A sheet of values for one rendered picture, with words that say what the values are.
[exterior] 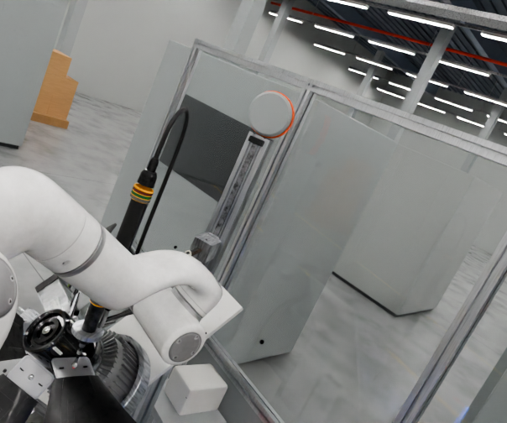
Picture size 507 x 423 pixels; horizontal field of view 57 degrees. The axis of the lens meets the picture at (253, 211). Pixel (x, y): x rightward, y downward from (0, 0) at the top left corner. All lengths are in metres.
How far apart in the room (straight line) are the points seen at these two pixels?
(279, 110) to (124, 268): 1.03
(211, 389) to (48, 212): 1.22
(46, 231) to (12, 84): 6.21
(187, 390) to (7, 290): 1.25
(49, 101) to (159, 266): 8.53
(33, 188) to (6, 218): 0.05
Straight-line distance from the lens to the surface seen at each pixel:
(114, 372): 1.29
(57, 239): 0.62
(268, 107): 1.62
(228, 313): 1.37
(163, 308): 0.84
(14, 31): 6.66
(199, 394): 1.69
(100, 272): 0.68
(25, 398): 1.28
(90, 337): 1.12
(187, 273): 0.77
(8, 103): 6.84
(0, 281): 0.47
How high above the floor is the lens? 1.91
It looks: 13 degrees down
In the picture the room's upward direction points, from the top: 24 degrees clockwise
